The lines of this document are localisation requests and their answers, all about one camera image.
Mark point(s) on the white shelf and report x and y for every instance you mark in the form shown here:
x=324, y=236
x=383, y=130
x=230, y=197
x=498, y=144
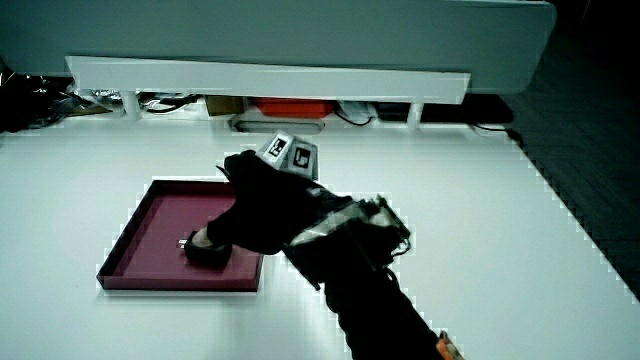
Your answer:
x=250, y=80

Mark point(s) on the white back panel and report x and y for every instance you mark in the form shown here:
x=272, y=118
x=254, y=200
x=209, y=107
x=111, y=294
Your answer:
x=300, y=30

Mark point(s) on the white bag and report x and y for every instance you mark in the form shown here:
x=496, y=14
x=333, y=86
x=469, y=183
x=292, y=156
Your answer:
x=356, y=110

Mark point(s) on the gray flat tray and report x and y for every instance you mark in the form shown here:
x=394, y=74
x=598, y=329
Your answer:
x=275, y=126

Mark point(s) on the black plastic bag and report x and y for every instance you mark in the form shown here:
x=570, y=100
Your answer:
x=30, y=100

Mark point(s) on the person's right forearm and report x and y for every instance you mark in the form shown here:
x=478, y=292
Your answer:
x=375, y=315

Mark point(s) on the maroon square plate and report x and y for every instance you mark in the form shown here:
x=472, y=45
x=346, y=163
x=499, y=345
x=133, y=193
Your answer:
x=150, y=235

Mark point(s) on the black device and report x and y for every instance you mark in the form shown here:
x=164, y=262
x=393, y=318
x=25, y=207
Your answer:
x=475, y=110

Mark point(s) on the orange box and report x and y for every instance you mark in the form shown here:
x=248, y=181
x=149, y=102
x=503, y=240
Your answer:
x=292, y=107

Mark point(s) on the person's right hand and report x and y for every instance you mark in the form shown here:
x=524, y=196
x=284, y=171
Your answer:
x=265, y=210

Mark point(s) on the black charger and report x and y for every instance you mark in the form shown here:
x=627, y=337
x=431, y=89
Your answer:
x=210, y=256

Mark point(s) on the brown cardboard box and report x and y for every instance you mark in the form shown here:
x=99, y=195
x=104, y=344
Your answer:
x=224, y=105

